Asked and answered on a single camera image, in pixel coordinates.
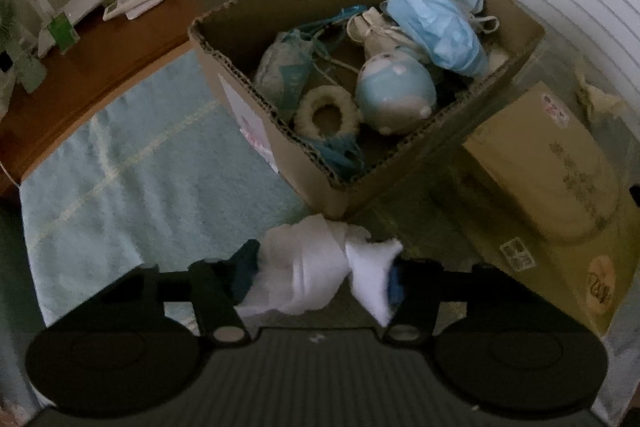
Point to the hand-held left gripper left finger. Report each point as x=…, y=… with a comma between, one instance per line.
x=247, y=267

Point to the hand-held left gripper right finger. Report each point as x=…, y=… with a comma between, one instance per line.
x=395, y=284

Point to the white knotted cloth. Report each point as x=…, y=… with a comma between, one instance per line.
x=310, y=267

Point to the blue tassel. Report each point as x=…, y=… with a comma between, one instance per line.
x=342, y=157

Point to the blue and white plush toy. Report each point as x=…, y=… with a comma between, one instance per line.
x=395, y=92

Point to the speckled grey fabric pouch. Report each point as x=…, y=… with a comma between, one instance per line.
x=285, y=67

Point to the cardboard box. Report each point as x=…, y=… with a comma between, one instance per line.
x=545, y=157
x=240, y=32

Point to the light blue towel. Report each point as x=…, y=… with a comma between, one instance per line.
x=150, y=157

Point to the closed cardboard box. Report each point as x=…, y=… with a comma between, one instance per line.
x=545, y=157

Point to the wooden nightstand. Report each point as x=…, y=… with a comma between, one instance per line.
x=100, y=77

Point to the crumpled cream cloth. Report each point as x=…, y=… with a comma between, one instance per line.
x=597, y=94

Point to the green bottle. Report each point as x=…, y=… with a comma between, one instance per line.
x=64, y=32

